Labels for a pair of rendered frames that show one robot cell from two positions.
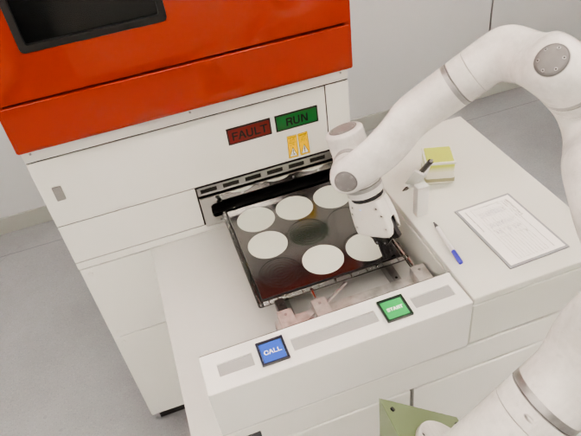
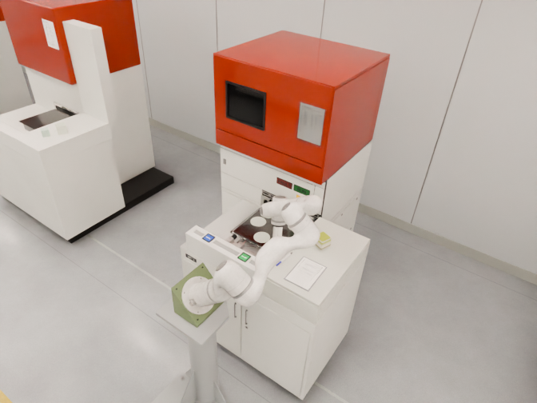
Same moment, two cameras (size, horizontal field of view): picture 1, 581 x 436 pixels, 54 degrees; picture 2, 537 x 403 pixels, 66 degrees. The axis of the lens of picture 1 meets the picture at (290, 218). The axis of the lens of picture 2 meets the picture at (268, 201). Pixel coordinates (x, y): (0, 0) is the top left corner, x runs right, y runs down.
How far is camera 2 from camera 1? 1.65 m
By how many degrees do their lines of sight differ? 36
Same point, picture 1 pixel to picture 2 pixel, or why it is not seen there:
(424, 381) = not seen: hidden behind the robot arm
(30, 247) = not seen: hidden behind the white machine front
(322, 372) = (214, 255)
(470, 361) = (261, 301)
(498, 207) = (316, 266)
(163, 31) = (262, 133)
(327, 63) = (311, 177)
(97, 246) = (228, 185)
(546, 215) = (322, 281)
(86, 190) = (232, 165)
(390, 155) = (272, 211)
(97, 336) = not seen: hidden behind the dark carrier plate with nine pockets
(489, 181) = (331, 260)
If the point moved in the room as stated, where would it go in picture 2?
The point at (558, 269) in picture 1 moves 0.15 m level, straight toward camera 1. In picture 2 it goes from (293, 291) to (264, 293)
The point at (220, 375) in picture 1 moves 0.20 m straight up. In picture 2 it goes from (193, 232) to (192, 205)
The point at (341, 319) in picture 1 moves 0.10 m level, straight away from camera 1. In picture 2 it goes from (231, 247) to (245, 241)
